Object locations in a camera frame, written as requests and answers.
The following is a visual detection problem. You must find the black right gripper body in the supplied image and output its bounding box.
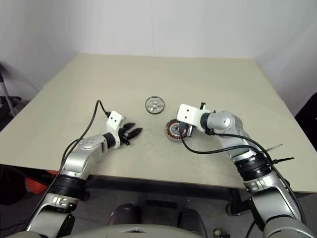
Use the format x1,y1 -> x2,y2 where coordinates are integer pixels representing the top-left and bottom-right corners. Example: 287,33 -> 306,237
185,122 -> 198,139

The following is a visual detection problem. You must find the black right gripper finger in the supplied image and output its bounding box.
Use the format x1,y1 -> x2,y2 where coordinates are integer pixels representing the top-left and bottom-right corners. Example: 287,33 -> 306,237
178,122 -> 188,138

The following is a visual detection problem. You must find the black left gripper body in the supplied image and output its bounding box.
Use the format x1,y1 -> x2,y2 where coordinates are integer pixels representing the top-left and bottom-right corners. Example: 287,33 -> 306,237
118,125 -> 132,147

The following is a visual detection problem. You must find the motor stator with copper windings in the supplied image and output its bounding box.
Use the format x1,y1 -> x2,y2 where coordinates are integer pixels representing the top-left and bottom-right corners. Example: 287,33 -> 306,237
163,119 -> 189,143

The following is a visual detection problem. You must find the silver spoked black-rimmed rotor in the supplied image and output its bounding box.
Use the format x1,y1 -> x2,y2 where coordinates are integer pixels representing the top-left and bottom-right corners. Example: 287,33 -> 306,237
144,95 -> 166,116

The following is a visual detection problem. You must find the black rectangular floor block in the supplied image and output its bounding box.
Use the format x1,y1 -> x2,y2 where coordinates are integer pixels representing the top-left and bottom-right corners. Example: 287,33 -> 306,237
145,199 -> 178,209

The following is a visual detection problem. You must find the dark rounded shape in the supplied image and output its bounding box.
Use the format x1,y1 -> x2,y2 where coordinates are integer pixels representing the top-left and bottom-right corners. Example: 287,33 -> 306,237
109,202 -> 142,232

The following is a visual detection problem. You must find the orange object under table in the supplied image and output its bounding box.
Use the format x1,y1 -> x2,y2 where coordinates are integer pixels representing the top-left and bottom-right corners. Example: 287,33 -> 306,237
24,178 -> 48,196

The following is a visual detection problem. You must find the grey robot torso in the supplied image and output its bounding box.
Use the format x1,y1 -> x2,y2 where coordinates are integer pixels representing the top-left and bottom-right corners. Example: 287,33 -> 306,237
59,224 -> 248,238

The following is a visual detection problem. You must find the grey metal stand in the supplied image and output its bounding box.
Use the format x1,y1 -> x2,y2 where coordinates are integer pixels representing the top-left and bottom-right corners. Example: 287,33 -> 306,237
0,63 -> 22,118

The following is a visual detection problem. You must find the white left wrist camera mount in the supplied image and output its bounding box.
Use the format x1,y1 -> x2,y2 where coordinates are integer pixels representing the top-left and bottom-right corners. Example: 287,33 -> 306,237
106,110 -> 125,147

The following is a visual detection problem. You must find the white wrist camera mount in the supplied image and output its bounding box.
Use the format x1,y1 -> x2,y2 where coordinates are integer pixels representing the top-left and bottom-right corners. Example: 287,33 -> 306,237
106,110 -> 125,147
176,103 -> 208,132

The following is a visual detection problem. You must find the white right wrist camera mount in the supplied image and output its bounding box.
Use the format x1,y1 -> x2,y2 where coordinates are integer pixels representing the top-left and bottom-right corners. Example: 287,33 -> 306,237
176,103 -> 208,132

